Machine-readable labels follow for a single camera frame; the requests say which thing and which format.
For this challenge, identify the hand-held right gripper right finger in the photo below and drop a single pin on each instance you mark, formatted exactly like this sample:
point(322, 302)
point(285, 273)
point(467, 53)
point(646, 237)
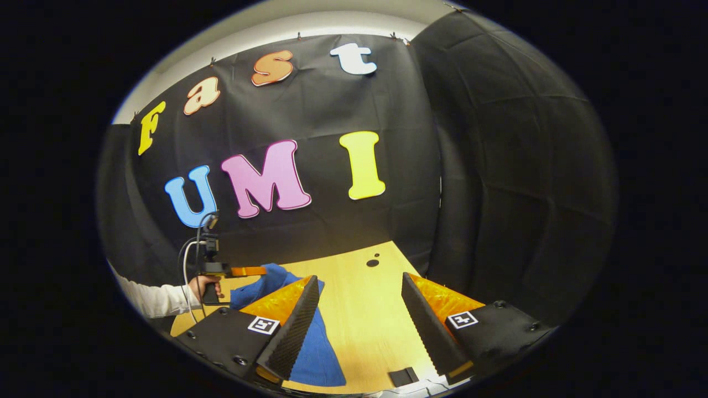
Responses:
point(428, 329)

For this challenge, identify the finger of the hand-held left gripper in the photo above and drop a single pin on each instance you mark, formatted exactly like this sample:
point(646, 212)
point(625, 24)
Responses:
point(249, 271)

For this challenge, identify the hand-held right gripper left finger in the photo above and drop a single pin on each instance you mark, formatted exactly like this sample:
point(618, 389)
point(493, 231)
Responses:
point(293, 331)

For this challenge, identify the blue long-sleeved top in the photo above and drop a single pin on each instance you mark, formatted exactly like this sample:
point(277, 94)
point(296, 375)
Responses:
point(321, 354)

